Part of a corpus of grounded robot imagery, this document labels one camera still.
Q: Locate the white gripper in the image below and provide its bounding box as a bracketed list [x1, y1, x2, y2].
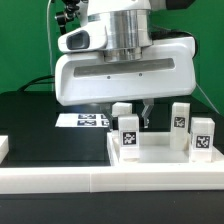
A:
[55, 35, 196, 130]

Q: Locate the white square table top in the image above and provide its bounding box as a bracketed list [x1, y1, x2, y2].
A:
[107, 132, 224, 166]

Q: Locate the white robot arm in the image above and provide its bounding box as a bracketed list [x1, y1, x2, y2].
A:
[55, 0, 197, 117]

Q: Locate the white sheet with tag markers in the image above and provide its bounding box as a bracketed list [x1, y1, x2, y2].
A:
[55, 113, 110, 127]

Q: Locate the white U-shaped obstacle fence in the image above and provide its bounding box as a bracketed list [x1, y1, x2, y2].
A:
[0, 133, 224, 195]

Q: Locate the grey thin cable right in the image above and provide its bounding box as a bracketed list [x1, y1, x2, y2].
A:
[195, 83, 221, 116]

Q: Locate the grey thin cable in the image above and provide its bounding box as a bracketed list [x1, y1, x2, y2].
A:
[195, 83, 221, 116]
[45, 0, 56, 92]

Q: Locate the black cable bundle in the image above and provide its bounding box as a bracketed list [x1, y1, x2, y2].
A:
[17, 74, 56, 93]

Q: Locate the grey thin cable left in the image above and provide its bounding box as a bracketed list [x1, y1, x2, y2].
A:
[45, 0, 56, 92]

